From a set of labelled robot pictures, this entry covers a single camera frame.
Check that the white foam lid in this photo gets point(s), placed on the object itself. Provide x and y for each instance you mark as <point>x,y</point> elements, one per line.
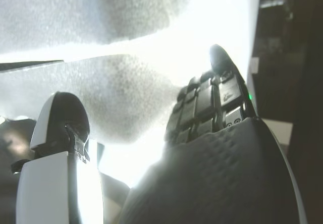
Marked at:
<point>75,82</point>

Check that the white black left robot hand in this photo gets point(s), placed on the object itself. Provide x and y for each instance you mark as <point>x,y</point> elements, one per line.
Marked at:
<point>214,178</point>

